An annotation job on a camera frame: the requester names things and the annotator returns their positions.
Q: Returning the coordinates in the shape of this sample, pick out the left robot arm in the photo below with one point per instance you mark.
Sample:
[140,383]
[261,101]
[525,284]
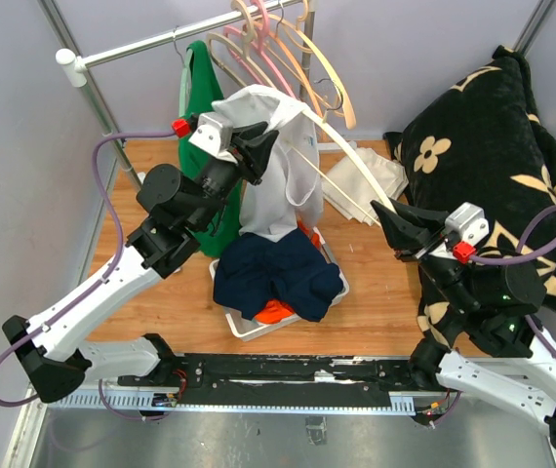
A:
[52,347]

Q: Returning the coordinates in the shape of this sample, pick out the pink hanger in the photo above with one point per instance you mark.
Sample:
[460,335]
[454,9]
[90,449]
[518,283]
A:
[258,51]

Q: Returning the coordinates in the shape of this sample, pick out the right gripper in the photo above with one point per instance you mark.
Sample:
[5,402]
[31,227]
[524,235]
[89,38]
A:
[403,235]

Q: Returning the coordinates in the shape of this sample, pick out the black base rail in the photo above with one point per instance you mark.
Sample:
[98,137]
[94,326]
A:
[282,381]

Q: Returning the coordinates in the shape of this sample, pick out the navy t shirt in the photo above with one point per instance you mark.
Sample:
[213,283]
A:
[253,270]

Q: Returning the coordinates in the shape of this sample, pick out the green hanger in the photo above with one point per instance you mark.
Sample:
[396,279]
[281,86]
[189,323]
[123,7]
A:
[185,78]

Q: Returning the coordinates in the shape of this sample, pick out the white hanger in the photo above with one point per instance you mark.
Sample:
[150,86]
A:
[321,123]

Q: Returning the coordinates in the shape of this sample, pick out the aluminium frame post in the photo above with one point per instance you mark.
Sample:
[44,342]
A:
[534,24]

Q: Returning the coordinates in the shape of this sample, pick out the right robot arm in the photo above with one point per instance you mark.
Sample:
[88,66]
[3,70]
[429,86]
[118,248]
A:
[487,340]

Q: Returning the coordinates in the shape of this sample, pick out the orange t shirt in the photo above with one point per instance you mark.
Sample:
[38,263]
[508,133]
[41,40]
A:
[275,311]

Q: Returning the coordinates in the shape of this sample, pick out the green t shirt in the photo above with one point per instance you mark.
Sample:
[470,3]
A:
[200,90]

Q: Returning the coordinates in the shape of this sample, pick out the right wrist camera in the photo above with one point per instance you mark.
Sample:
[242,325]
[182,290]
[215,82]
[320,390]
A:
[463,230]

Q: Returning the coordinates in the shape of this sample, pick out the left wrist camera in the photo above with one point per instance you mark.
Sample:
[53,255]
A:
[210,131]

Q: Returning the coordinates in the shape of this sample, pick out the metal clothes rack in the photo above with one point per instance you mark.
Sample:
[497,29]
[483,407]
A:
[76,69]

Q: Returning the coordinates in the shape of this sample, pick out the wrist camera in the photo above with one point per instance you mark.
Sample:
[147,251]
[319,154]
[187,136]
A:
[463,230]
[210,131]

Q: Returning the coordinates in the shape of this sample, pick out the beige hanger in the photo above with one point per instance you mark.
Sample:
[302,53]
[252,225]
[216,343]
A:
[241,54]

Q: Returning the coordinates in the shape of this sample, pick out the black floral blanket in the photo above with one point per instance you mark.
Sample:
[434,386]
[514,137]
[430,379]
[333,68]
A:
[481,142]

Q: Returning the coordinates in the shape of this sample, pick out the cream hanger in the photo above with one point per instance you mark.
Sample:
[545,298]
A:
[300,35]

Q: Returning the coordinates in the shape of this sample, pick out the white and navy shirt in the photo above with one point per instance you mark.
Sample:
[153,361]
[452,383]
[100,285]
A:
[290,192]

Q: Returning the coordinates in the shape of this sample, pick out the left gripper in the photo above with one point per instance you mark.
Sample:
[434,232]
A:
[259,145]

